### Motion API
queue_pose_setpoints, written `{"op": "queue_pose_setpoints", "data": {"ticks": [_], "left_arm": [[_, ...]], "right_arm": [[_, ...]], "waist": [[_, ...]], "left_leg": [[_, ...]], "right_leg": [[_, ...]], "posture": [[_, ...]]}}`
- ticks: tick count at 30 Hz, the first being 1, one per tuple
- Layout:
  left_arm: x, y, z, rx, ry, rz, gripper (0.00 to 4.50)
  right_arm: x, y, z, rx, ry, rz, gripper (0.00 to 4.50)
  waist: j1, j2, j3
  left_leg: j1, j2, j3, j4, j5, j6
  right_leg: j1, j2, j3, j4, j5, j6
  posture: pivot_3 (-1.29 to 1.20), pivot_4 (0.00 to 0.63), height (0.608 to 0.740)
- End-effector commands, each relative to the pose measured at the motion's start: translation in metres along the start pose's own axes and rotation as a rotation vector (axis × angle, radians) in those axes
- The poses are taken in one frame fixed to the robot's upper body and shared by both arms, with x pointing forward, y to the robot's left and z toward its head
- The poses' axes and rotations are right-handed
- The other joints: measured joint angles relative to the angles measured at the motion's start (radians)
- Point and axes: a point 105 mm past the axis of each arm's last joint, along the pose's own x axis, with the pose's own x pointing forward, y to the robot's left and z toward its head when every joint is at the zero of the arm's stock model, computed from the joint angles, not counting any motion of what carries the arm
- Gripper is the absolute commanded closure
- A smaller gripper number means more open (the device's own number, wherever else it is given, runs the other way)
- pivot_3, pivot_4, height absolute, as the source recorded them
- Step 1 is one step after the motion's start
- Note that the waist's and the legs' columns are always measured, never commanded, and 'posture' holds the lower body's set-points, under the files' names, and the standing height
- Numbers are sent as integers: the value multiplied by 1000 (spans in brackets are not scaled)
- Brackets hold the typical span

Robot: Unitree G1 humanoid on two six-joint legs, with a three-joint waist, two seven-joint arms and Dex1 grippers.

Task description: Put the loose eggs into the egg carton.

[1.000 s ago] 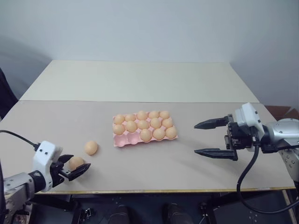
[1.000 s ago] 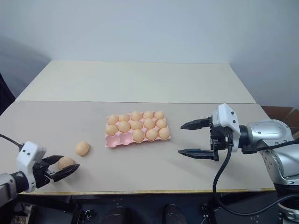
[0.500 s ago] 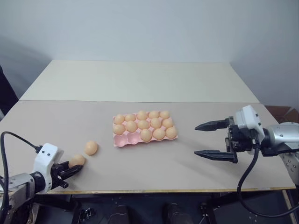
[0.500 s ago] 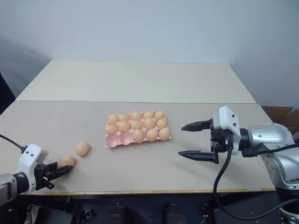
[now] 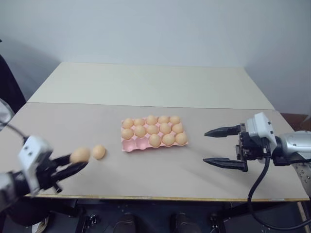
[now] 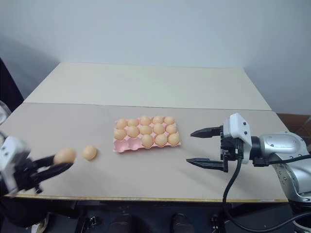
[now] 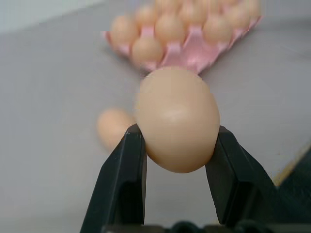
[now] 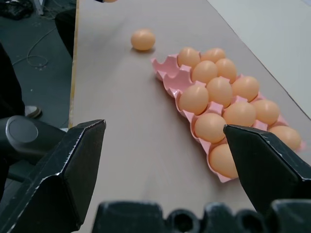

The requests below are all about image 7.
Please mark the pink egg tray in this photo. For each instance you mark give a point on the pink egg tray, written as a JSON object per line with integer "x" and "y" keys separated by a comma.
{"x": 189, "y": 52}

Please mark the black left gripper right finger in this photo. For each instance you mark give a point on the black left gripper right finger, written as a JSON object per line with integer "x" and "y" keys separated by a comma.
{"x": 233, "y": 174}

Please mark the beige egg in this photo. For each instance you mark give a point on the beige egg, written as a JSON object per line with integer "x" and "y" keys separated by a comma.
{"x": 178, "y": 121}
{"x": 239, "y": 15}
{"x": 145, "y": 15}
{"x": 147, "y": 49}
{"x": 169, "y": 28}
{"x": 251, "y": 6}
{"x": 124, "y": 30}
{"x": 193, "y": 12}
{"x": 217, "y": 29}
{"x": 112, "y": 128}
{"x": 167, "y": 6}

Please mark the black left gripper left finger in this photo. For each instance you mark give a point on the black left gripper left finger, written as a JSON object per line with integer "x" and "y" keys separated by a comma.
{"x": 119, "y": 174}

